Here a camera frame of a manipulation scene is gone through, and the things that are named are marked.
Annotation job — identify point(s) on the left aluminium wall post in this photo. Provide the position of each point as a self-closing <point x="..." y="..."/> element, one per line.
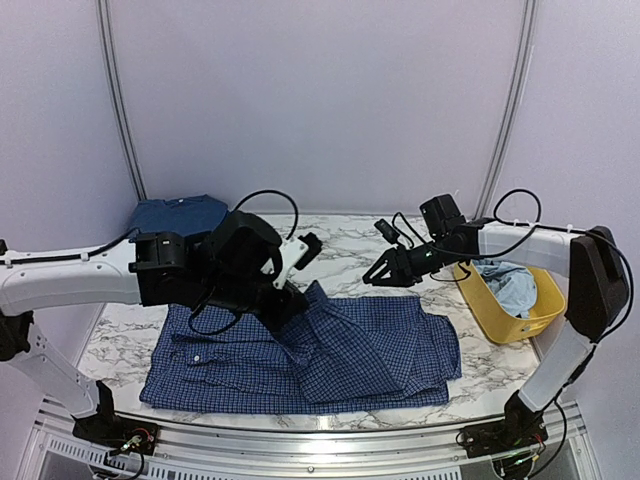
<point x="117" y="97"/>

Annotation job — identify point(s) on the blue plaid button shirt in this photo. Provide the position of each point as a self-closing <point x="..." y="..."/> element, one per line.
<point x="340" y="355"/>

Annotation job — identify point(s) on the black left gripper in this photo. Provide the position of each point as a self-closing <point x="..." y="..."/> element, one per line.
<point x="292" y="307"/>

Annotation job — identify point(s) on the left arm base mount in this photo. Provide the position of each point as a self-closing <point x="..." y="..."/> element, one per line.
<point x="127" y="436"/>

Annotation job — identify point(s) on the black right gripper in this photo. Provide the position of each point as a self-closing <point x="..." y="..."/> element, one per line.
<point x="405" y="272"/>

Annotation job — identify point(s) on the aluminium wall post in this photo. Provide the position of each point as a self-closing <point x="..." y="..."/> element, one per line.
<point x="515" y="92"/>
<point x="117" y="97"/>

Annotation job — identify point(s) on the folded dark blue t-shirt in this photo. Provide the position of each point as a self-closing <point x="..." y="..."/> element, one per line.
<point x="196" y="216"/>

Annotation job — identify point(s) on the right aluminium wall post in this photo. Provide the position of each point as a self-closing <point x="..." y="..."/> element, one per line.
<point x="515" y="92"/>

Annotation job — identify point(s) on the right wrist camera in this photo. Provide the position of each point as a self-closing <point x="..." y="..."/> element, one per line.
<point x="388" y="232"/>

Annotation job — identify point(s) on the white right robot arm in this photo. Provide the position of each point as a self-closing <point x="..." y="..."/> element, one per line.
<point x="588" y="267"/>

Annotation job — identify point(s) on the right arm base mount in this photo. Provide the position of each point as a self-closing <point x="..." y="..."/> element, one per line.
<point x="493" y="438"/>

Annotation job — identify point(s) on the light blue crumpled garment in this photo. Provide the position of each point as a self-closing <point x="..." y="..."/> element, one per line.
<point x="513" y="286"/>

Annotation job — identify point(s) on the yellow plastic laundry basket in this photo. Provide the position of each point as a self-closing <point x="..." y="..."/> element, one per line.
<point x="499" y="326"/>

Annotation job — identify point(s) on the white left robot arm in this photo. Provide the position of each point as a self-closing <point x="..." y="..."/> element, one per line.
<point x="242" y="266"/>

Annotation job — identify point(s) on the aluminium front rail frame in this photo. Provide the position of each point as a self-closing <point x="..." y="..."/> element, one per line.
<point x="196" y="450"/>

